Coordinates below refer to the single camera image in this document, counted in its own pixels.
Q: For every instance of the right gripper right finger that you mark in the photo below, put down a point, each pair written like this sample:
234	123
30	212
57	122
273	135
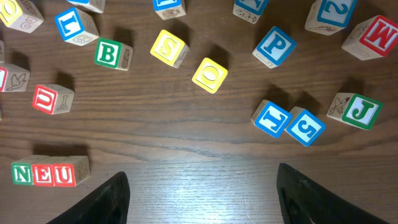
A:
302	200

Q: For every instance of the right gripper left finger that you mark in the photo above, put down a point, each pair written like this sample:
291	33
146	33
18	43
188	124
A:
109	203

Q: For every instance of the red U block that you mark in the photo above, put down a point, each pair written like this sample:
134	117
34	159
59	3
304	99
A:
71	171
53	99

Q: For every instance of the red E block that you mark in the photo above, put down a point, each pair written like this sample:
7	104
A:
43	174

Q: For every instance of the green N block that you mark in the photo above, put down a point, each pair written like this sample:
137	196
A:
22	169

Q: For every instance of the blue P block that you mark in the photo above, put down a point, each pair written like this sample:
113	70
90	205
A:
274	48

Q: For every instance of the red I block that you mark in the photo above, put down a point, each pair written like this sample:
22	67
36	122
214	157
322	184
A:
13	78

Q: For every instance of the blue G block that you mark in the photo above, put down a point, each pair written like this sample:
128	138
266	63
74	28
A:
304	126

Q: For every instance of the blue I block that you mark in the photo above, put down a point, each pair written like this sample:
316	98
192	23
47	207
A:
271	118

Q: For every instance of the green J block right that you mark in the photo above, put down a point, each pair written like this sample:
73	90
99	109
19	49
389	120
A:
355	110

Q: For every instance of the green B block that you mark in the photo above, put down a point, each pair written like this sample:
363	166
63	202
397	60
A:
113	54

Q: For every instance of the yellow O block right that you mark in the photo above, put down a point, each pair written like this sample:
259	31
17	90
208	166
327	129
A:
209	75

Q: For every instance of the yellow o block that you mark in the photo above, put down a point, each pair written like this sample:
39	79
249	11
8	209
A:
20	15
209	75

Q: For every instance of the red M block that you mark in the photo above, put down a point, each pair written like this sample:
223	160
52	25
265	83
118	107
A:
373	38

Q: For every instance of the blue L block upper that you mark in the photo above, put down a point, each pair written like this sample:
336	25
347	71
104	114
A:
76	27

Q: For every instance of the blue Z block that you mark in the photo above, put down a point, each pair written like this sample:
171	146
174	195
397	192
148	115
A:
327	17

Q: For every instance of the blue X block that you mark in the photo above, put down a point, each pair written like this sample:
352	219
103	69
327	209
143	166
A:
249	10

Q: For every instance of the blue D block left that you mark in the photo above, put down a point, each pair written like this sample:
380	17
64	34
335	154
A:
92	5

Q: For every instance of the blue d block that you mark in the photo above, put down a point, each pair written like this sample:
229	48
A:
92	5
169	9

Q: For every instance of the blue D block right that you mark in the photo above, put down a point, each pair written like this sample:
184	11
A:
169	9

